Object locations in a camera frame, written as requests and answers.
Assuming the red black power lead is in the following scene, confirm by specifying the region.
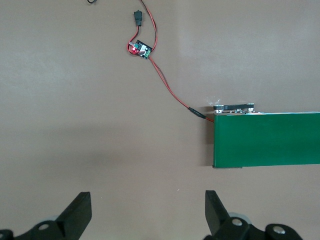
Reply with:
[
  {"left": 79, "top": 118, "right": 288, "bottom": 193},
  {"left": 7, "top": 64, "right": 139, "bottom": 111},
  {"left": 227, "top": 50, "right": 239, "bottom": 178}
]
[{"left": 86, "top": 0, "right": 160, "bottom": 56}]

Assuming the green conveyor belt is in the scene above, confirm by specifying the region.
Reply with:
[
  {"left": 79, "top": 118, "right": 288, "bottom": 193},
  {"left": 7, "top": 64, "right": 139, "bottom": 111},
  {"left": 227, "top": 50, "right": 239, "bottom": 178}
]
[{"left": 211, "top": 102, "right": 320, "bottom": 170}]

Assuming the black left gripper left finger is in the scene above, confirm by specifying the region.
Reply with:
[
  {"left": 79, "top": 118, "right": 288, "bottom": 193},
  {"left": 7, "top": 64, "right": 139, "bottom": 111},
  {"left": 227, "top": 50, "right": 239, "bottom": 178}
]
[{"left": 0, "top": 191, "right": 93, "bottom": 240}]

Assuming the red black motor wire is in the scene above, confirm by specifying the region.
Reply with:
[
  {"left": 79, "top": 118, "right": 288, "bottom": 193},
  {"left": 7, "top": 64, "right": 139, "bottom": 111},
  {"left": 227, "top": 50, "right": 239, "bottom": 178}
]
[{"left": 149, "top": 56, "right": 215, "bottom": 123}]

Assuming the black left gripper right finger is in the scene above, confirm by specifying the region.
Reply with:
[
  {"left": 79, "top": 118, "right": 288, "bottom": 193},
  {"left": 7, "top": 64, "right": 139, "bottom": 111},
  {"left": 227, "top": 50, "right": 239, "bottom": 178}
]
[{"left": 203, "top": 190, "right": 303, "bottom": 240}]

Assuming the small black plug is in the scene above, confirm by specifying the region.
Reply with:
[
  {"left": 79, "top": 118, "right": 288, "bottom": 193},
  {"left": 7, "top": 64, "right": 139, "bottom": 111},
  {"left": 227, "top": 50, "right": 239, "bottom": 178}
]
[{"left": 133, "top": 9, "right": 144, "bottom": 27}]

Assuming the small circuit board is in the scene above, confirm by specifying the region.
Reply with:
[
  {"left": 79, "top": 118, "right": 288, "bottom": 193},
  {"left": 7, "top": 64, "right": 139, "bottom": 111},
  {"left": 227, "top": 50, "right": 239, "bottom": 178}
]
[{"left": 128, "top": 39, "right": 154, "bottom": 61}]

